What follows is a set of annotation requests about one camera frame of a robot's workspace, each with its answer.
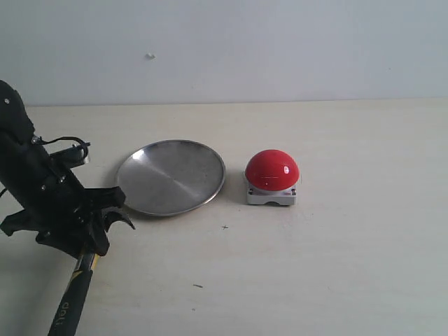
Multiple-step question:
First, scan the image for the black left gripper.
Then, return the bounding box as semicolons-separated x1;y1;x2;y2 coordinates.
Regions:
1;134;126;257

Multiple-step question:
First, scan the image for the yellow black claw hammer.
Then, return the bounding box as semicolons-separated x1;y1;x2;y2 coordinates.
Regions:
47;206;137;336

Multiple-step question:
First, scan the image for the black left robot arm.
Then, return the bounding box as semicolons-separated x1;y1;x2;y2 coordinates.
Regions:
1;82;130;258

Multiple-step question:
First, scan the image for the red dome push button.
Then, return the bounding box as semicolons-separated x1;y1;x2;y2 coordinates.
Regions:
244;149;301;207

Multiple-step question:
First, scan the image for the round stainless steel plate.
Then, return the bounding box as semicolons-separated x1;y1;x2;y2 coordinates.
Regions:
116;139;226;217

